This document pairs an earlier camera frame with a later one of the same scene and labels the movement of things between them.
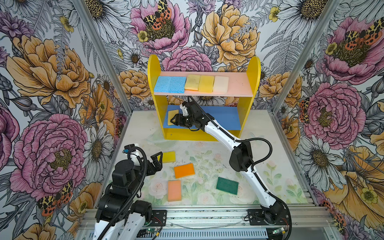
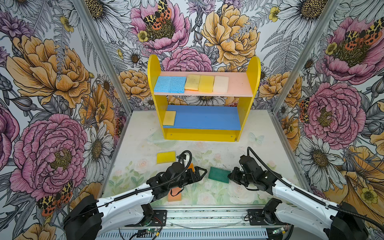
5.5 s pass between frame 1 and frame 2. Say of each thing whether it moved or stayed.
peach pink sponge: stayed
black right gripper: moved
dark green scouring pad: moved
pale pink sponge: stayed
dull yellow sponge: stayed
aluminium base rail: stayed
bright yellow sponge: stayed
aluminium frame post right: stayed
